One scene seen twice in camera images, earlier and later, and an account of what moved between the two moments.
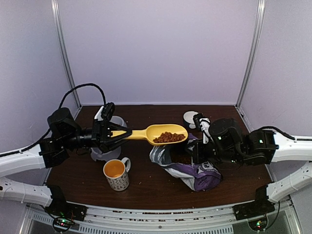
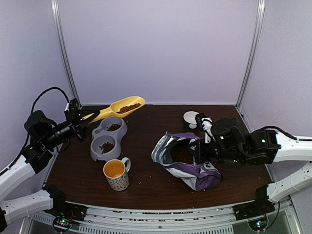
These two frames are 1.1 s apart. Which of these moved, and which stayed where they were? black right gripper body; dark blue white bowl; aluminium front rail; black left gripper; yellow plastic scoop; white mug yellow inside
Moved: yellow plastic scoop; black left gripper
Stayed: aluminium front rail; black right gripper body; dark blue white bowl; white mug yellow inside
